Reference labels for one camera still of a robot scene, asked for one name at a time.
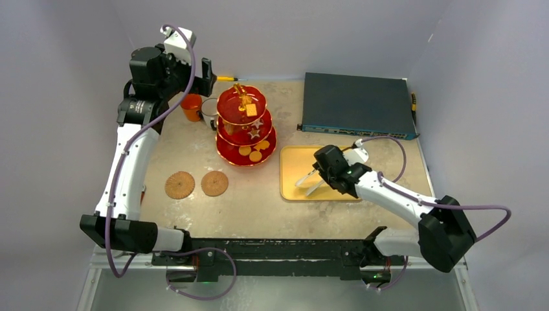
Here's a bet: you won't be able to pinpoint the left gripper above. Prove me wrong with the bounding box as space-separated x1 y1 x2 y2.
157 44 216 100

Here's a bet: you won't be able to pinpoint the metal white-tipped tongs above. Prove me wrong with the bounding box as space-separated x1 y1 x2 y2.
295 168 325 197

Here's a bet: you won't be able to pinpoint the white enamel mug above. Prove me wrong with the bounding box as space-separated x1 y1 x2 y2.
199 98 218 131

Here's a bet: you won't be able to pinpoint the orange mug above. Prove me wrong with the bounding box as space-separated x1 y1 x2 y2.
180 94 203 122

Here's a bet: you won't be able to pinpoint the yellow serving tray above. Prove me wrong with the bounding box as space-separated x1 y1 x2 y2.
280 146 359 202

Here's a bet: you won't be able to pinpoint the white-iced star cookie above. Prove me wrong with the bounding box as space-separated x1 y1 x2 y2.
251 119 264 130

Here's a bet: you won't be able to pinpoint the red three-tier cake stand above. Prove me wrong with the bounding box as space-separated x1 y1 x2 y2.
216 83 277 167

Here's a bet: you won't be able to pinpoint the orange fish-shaped cake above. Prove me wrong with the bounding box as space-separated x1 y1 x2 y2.
254 140 271 152

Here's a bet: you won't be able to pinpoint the chocolate star cookie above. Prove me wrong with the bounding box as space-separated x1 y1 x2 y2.
248 128 261 140

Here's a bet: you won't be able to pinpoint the round biscuit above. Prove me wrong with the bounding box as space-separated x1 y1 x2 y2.
249 150 263 163
238 146 252 157

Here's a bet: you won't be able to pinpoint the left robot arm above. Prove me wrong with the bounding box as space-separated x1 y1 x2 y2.
80 44 216 265

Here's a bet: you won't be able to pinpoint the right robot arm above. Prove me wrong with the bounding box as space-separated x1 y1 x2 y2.
313 145 477 273

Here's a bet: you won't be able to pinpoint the yellow black tool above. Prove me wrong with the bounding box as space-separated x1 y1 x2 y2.
410 93 417 113

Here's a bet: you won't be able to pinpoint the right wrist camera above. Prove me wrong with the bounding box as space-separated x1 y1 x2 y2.
342 139 369 166

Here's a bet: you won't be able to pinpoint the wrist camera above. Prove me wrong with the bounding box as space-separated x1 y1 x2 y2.
342 139 369 166
160 27 196 65

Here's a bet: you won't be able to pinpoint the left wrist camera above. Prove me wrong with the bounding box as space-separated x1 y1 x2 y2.
160 27 196 65

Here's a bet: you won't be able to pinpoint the dark network switch box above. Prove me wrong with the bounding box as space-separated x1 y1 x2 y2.
297 72 419 141

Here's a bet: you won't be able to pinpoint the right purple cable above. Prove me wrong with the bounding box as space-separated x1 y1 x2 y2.
358 135 513 293

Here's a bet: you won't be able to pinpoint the purple cable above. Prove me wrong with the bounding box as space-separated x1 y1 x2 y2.
358 135 513 293
104 23 238 303

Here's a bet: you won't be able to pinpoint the black base frame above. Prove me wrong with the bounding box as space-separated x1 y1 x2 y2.
151 238 404 282

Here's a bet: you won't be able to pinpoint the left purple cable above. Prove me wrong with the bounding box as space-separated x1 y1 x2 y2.
104 23 238 303

